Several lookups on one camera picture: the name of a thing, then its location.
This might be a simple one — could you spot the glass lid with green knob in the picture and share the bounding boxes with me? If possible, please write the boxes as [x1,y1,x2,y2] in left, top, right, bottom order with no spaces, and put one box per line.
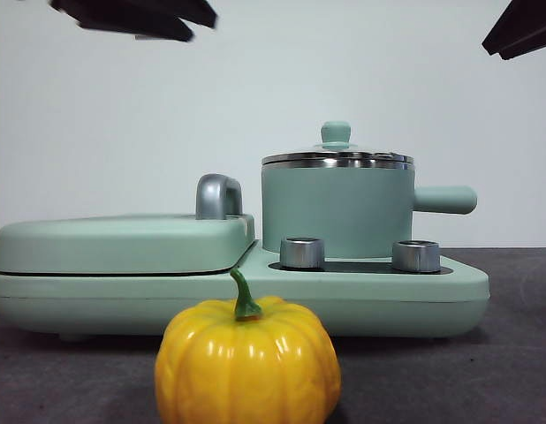
[260,121,416,165]

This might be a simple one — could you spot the yellow pumpkin with green stem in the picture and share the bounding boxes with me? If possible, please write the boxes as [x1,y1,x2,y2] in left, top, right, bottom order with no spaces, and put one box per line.
[154,268,343,424]

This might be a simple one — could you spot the silver control knob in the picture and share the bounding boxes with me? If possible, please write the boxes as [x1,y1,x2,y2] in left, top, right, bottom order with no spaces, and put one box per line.
[391,240,442,273]
[279,237,326,269]

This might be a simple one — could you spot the mint green cooker base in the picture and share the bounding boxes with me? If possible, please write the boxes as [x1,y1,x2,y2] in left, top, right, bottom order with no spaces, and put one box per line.
[0,240,491,344]

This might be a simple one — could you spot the silver griddle cover handle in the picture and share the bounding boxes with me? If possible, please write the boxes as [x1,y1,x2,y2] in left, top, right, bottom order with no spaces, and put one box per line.
[195,173,245,221]

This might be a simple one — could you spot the mint green pot with handle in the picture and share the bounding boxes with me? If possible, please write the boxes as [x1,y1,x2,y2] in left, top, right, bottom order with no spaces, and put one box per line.
[260,157,478,261]

